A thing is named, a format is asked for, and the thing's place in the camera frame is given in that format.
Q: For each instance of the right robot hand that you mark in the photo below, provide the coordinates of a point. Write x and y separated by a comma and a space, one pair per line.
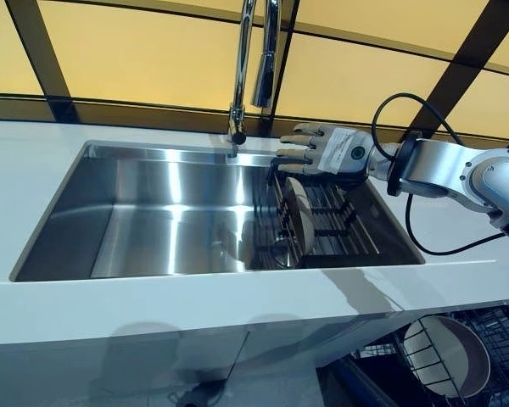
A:
341, 148

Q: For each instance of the deep beige plate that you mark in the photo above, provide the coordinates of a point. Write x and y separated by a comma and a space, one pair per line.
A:
441, 356

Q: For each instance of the black dish drying rack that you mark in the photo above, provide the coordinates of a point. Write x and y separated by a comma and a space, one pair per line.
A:
335, 229

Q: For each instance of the metal sink drain strainer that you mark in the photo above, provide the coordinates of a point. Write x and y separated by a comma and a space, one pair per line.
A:
285, 254

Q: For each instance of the chrome gooseneck faucet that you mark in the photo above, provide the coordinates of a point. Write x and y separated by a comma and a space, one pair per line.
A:
238, 63

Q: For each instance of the stainless steel sink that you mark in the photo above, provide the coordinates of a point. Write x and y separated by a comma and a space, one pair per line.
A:
152, 220

